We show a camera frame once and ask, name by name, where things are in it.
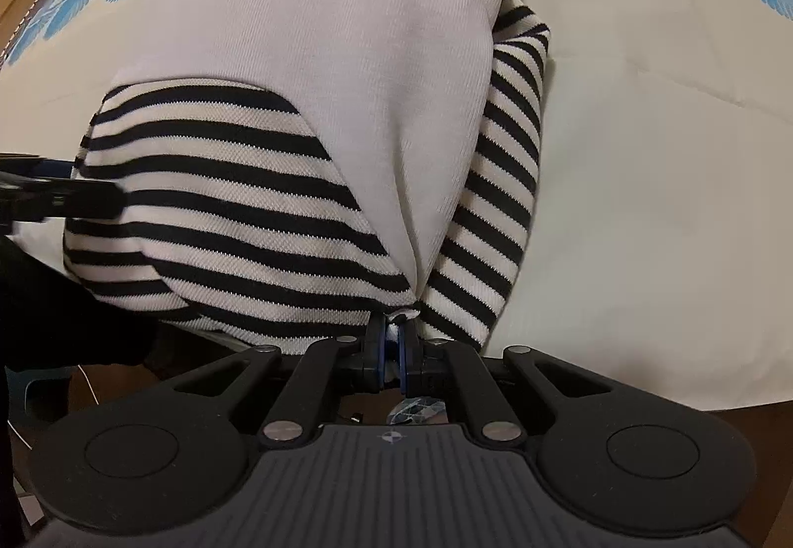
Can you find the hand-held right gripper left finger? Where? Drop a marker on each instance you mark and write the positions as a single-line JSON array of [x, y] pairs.
[[375, 353]]

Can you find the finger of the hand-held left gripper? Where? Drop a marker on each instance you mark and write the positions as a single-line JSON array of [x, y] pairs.
[[68, 196]]

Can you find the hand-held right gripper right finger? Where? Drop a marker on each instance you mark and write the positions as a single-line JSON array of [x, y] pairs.
[[407, 359]]

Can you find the black white striped shirt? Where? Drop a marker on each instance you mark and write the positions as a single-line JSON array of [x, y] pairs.
[[310, 120]]

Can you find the checkered cloth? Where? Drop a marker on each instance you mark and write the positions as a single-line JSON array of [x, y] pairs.
[[416, 408]]

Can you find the blue floral bed sheet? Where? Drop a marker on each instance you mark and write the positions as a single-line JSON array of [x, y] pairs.
[[650, 201]]

